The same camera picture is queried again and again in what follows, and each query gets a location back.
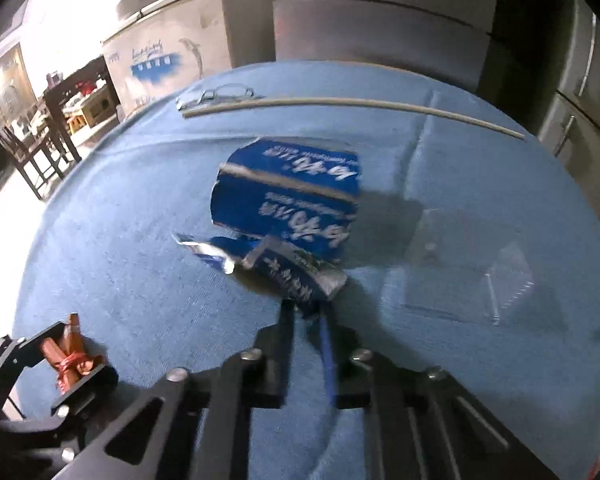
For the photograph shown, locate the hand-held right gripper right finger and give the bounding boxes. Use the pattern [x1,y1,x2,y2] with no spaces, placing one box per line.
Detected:
[319,307,561,480]

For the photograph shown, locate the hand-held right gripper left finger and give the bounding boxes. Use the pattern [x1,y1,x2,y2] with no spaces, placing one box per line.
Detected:
[55,302,297,480]

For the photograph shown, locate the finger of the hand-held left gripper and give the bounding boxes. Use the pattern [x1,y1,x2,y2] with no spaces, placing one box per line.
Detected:
[50,364,120,418]
[0,322,70,413]

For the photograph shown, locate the orange wrapper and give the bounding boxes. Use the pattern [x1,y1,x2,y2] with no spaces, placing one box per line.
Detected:
[40,312,106,393]

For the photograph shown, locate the torn blue box piece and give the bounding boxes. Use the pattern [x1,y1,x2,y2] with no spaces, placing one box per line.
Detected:
[172,232,348,318]

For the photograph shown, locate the blue toothpaste box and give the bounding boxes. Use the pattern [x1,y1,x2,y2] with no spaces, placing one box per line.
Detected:
[207,137,363,261]

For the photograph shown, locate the clear plastic box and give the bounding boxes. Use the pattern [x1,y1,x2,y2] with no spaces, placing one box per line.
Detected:
[395,205,536,326]

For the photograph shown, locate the dark wooden chair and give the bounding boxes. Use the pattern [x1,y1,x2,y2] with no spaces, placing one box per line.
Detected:
[0,125,81,201]

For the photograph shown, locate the long white stick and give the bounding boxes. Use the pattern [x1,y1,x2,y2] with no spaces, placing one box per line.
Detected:
[182,97,526,140]

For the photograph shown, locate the eyeglasses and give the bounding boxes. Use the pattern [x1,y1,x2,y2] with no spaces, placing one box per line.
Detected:
[175,82,266,111]

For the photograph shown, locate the dark wooden table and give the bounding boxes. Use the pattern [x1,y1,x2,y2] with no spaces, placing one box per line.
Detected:
[44,55,126,126]

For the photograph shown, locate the white chest freezer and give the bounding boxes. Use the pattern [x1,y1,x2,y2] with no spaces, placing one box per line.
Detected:
[101,0,276,116]

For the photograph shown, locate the grey refrigerator with grooves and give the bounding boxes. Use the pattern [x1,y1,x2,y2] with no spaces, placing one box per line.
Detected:
[270,0,501,93]

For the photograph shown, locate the grey pot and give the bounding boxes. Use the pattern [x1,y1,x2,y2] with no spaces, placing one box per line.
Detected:
[116,0,170,17]

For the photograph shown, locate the grey refrigerator with handles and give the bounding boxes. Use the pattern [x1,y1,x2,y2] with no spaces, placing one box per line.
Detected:
[535,0,600,181]

